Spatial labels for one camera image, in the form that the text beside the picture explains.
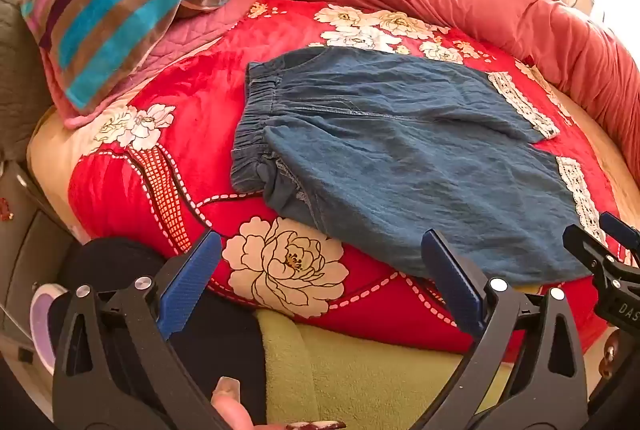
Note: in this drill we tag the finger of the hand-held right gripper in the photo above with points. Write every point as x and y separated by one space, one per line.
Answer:
585 245
620 230

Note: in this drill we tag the black garment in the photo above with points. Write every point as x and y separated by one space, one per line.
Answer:
215 325

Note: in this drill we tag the grey quilted headboard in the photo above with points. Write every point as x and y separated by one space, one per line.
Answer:
20 70

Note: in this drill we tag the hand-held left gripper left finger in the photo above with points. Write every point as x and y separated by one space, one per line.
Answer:
192 275

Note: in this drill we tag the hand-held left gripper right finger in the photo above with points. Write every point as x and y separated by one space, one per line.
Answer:
452 280

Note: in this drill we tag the blue denim pants lace trim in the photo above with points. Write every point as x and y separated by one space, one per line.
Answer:
400 150

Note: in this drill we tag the pink quilted pillow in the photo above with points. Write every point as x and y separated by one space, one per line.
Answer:
200 30

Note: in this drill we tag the person's left hand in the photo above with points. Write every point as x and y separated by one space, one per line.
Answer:
230 407

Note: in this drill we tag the red floral blanket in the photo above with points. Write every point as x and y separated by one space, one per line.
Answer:
200 110

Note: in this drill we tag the grey nightstand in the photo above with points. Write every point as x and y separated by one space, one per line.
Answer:
35 240

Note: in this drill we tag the green fleece garment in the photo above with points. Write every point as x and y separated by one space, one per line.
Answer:
360 375

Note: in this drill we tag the round white pink-rimmed object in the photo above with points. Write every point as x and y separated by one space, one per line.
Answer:
40 325

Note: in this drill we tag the striped terry towel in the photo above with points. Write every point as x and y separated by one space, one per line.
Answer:
110 5

